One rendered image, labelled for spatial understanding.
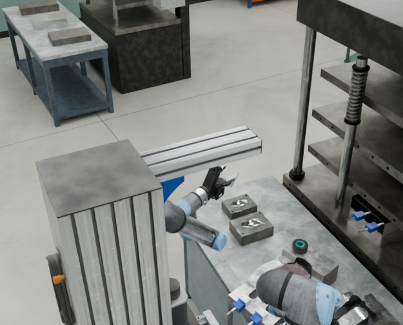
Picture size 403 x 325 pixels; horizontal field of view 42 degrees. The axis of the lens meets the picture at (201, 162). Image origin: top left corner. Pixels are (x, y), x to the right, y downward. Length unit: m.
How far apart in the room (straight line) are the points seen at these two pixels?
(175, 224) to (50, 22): 4.73
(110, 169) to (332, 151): 2.15
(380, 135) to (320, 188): 0.59
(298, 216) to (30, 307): 1.91
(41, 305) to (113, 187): 2.66
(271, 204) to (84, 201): 2.08
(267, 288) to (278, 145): 3.78
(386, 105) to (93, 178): 1.81
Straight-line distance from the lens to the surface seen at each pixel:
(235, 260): 2.80
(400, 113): 2.69
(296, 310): 1.56
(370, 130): 3.03
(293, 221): 3.06
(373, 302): 2.62
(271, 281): 1.58
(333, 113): 3.15
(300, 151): 3.31
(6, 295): 3.98
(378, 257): 2.96
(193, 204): 2.09
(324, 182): 3.43
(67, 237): 1.21
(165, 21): 6.30
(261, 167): 4.93
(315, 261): 2.68
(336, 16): 2.71
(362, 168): 3.15
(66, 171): 1.31
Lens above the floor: 2.74
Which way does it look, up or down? 33 degrees down
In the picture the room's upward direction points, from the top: 1 degrees counter-clockwise
